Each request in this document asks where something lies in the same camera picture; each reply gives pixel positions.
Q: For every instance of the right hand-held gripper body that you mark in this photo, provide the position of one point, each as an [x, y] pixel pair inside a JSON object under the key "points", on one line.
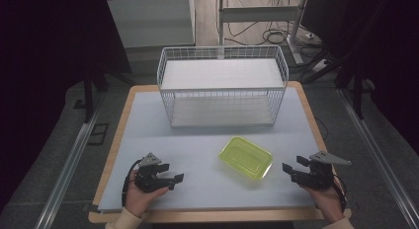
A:
{"points": [[318, 176]]}

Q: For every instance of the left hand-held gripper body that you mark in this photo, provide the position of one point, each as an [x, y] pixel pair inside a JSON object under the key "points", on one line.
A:
{"points": [[146, 179]]}

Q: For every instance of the yellow-green plastic tray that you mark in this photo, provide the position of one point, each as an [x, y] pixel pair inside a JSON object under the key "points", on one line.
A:
{"points": [[246, 158]]}

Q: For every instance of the person's left hand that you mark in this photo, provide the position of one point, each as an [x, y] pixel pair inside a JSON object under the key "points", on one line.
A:
{"points": [[138, 200]]}

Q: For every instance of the person's right hand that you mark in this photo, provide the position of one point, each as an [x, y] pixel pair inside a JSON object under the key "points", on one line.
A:
{"points": [[326, 202]]}

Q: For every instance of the pale grey table mat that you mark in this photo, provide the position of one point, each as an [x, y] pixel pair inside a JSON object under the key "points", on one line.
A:
{"points": [[184, 146]]}

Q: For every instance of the wooden table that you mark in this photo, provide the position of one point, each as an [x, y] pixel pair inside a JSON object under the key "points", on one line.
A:
{"points": [[113, 150]]}

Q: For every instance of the black stand leg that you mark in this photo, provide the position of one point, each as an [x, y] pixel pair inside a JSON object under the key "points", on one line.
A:
{"points": [[358, 94], [88, 97]]}

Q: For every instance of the white power strip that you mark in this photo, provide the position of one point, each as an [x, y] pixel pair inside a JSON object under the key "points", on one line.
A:
{"points": [[320, 65]]}

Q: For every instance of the white cabinet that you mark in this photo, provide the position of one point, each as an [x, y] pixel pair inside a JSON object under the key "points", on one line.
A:
{"points": [[151, 21]]}

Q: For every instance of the aluminium rail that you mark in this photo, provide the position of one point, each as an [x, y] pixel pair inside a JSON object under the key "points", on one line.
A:
{"points": [[378, 156], [64, 176]]}

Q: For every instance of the white metal desk frame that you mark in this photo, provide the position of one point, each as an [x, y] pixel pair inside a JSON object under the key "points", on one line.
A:
{"points": [[260, 13]]}

